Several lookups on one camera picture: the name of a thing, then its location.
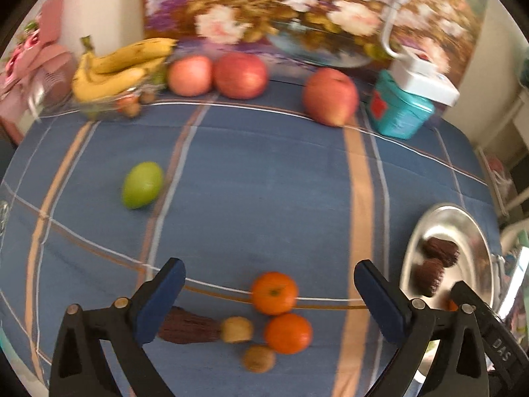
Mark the round metal plate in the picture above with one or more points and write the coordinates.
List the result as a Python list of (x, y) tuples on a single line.
[(450, 225)]

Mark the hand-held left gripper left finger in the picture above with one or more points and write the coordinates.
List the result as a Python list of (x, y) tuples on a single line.
[(161, 300)]

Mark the white box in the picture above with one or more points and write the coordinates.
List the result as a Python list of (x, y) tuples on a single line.
[(425, 80)]

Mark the orange tangerine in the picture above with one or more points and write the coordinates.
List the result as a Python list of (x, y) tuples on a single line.
[(288, 334), (275, 293)]

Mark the blue plaid tablecloth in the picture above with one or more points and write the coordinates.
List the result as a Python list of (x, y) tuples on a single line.
[(256, 198)]

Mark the pink gift bag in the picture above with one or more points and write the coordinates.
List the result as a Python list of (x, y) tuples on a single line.
[(37, 74)]

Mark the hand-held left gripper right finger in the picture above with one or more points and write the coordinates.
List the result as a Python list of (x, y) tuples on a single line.
[(378, 302)]

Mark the floral wall picture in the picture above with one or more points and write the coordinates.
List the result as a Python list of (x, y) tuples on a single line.
[(256, 4)]

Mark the teal tin box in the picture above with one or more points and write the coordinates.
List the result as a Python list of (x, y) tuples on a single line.
[(396, 113)]

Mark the red apple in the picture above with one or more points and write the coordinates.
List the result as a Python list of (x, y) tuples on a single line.
[(329, 97), (241, 75), (190, 75)]

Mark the small brown longan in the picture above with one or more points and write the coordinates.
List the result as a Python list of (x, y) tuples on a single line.
[(148, 97), (130, 106)]

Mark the clear glass bowl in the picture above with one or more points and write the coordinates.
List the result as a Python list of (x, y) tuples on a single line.
[(99, 109)]

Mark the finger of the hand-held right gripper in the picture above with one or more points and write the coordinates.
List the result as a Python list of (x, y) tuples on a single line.
[(502, 349)]

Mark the brown kiwi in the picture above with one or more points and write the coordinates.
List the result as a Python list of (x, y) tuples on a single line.
[(259, 359), (237, 329)]

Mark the brown ribbed cupcake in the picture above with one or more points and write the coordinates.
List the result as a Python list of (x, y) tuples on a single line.
[(190, 327), (440, 251), (430, 277)]

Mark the white metal frame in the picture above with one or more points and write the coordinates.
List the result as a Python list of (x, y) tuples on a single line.
[(506, 190)]

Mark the yellow banana bunch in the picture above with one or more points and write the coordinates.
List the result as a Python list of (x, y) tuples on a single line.
[(120, 61)]

